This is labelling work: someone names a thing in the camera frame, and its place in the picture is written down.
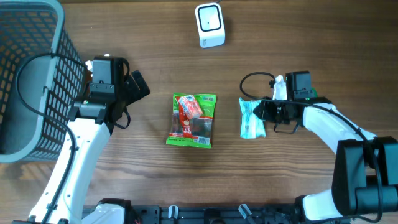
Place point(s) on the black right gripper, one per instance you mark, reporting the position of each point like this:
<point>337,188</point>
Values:
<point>265,112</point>

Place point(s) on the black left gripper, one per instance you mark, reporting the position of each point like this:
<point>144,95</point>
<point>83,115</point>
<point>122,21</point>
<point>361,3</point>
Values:
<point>135,93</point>

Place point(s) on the mint green wipes packet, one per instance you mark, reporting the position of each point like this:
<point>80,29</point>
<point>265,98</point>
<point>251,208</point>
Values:
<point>251,126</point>

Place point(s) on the red small juice carton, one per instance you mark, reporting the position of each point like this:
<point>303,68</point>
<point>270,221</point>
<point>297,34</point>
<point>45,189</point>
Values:
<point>190,106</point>

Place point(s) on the green gummy candy bag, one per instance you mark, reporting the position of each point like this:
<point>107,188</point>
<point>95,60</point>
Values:
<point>195,132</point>

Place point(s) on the jar with green lid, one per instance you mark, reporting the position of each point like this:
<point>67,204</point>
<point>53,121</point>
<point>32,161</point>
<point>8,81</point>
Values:
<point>315,94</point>

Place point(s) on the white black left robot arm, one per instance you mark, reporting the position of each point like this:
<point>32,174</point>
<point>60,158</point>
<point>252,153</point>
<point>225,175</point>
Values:
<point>92,116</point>

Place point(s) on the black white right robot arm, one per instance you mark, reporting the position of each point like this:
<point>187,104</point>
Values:
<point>365,171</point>

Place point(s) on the white barcode scanner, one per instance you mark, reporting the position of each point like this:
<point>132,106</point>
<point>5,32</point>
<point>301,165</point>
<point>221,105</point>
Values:
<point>210,25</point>

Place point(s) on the grey plastic mesh basket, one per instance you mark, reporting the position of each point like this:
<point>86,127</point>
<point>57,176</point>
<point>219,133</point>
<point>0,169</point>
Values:
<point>38,64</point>

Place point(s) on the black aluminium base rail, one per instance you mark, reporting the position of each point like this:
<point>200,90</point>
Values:
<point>267,214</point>

